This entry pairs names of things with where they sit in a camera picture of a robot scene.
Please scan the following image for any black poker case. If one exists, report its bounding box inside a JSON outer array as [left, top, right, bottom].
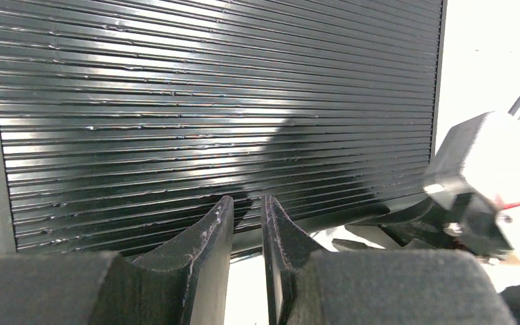
[[0, 1, 447, 255]]

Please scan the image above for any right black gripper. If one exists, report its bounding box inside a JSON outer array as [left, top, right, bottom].
[[345, 197, 511, 258]]

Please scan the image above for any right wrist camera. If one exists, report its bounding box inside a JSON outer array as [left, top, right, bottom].
[[423, 112, 520, 263]]

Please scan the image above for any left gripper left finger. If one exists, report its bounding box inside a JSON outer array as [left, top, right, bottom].
[[0, 196, 234, 324]]

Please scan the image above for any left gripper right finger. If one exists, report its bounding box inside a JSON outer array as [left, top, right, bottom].
[[261, 196, 515, 324]]

